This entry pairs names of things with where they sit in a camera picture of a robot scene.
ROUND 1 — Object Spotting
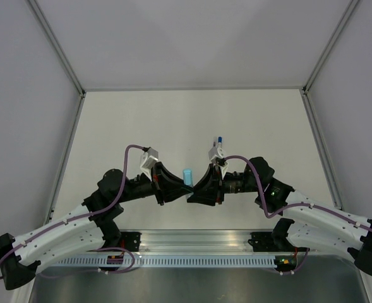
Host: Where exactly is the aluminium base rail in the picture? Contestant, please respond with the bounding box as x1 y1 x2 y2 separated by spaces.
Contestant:
87 229 347 256

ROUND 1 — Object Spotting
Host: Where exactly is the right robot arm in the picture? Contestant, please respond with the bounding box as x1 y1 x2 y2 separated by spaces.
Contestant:
187 156 372 276

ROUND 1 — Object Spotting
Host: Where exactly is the left aluminium frame post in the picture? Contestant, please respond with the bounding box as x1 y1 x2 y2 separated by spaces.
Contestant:
26 0 86 97

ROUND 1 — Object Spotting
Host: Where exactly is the slotted cable duct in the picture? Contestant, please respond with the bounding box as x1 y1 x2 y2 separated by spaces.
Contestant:
55 254 277 269

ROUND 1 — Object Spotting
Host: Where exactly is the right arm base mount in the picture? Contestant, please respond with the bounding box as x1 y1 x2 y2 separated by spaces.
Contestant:
248 218 306 253

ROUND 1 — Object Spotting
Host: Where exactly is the aluminium frame post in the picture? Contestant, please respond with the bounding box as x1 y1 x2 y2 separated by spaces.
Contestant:
26 0 86 97
301 0 362 95

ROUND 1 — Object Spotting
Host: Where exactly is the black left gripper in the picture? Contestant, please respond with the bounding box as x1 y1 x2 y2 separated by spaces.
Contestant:
117 162 195 206

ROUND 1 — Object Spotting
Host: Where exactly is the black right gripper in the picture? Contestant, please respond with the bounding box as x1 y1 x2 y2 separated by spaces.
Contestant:
187 163 261 207

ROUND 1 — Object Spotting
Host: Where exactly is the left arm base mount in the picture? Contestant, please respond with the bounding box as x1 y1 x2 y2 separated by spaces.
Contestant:
100 221 141 252

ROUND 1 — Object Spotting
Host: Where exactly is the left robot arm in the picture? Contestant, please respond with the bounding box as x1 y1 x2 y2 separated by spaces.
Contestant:
0 162 193 290

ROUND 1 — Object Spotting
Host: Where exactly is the right aluminium frame post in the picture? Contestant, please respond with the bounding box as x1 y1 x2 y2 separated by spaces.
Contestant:
301 0 362 95

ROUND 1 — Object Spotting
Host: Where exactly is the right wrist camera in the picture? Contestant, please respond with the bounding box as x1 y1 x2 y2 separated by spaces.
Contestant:
208 144 229 177

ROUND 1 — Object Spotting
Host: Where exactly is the light blue eraser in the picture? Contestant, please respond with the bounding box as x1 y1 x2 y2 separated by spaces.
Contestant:
183 169 193 187

